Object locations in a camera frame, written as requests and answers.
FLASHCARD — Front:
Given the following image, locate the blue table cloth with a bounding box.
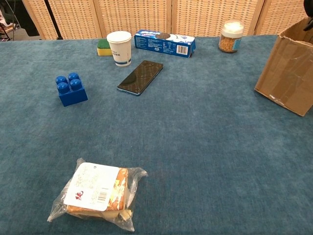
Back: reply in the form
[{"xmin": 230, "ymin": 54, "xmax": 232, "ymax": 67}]
[{"xmin": 0, "ymin": 34, "xmax": 313, "ymax": 235}]

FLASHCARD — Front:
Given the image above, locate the yellow green sponge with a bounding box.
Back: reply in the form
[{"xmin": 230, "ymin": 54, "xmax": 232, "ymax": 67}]
[{"xmin": 96, "ymin": 38, "xmax": 113, "ymax": 57}]

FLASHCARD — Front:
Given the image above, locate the blue toy building block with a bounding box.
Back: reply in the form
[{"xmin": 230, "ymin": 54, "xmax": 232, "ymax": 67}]
[{"xmin": 55, "ymin": 72, "xmax": 89, "ymax": 107}]

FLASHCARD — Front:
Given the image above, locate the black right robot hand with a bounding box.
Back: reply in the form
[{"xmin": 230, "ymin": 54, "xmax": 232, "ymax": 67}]
[{"xmin": 303, "ymin": 0, "xmax": 313, "ymax": 18}]

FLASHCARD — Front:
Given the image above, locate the blue cookie box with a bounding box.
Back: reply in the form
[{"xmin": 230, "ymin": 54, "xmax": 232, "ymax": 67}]
[{"xmin": 134, "ymin": 29, "xmax": 197, "ymax": 59}]

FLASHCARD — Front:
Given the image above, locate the white paper cup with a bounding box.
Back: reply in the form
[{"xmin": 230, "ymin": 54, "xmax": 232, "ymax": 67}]
[{"xmin": 106, "ymin": 31, "xmax": 133, "ymax": 67}]

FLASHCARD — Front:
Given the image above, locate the black stand pole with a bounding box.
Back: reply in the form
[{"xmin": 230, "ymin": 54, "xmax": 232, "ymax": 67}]
[{"xmin": 44, "ymin": 0, "xmax": 64, "ymax": 40}]

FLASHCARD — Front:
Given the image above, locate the brown cardboard box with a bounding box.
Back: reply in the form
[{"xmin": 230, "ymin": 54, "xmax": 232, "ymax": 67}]
[{"xmin": 254, "ymin": 17, "xmax": 313, "ymax": 117}]

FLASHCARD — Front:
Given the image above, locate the clear jar with white lid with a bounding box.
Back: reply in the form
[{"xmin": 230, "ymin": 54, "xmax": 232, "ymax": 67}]
[{"xmin": 218, "ymin": 20, "xmax": 245, "ymax": 53}]

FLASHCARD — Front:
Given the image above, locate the wicker folding screen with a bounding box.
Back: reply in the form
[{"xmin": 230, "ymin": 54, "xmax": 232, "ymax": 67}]
[{"xmin": 22, "ymin": 0, "xmax": 313, "ymax": 40}]

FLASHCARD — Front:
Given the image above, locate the plastic wrapped sandwich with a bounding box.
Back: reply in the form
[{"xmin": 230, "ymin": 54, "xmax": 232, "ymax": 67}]
[{"xmin": 46, "ymin": 158, "xmax": 149, "ymax": 233}]

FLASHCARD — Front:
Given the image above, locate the black smartphone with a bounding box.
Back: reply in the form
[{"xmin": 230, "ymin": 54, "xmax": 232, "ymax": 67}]
[{"xmin": 116, "ymin": 60, "xmax": 164, "ymax": 96}]

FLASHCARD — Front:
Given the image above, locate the dark background furniture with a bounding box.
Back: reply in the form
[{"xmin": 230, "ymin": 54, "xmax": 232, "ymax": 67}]
[{"xmin": 0, "ymin": 0, "xmax": 40, "ymax": 41}]

